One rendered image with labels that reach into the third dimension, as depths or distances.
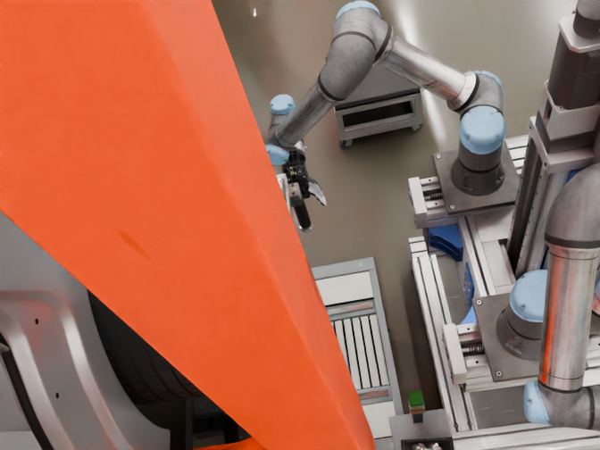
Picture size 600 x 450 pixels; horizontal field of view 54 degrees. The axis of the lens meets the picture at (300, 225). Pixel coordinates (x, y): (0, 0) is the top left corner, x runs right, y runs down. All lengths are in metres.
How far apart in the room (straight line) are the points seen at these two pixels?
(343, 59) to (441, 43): 1.99
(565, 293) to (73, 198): 0.85
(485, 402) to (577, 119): 1.16
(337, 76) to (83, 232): 1.11
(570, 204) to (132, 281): 0.73
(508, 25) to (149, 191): 3.23
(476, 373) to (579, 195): 0.70
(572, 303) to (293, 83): 2.51
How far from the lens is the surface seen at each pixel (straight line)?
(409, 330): 2.44
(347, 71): 1.48
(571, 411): 1.18
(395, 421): 1.87
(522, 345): 1.50
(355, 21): 1.55
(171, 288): 0.52
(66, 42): 0.32
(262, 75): 3.46
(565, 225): 1.04
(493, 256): 1.77
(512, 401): 2.15
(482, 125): 1.63
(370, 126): 2.84
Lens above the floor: 2.26
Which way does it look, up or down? 56 degrees down
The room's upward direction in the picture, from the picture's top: 20 degrees counter-clockwise
